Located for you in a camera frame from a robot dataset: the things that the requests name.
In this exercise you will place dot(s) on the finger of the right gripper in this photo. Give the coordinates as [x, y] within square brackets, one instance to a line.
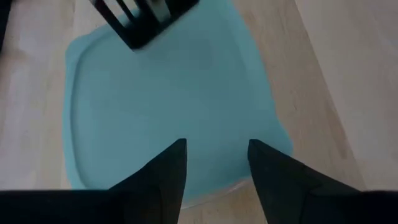
[140, 31]

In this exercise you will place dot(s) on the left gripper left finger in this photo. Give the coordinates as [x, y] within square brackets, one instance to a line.
[140, 202]

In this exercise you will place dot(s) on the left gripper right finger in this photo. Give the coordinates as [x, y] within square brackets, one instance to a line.
[295, 199]

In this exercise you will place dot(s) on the light blue container lid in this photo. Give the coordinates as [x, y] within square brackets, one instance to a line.
[174, 99]

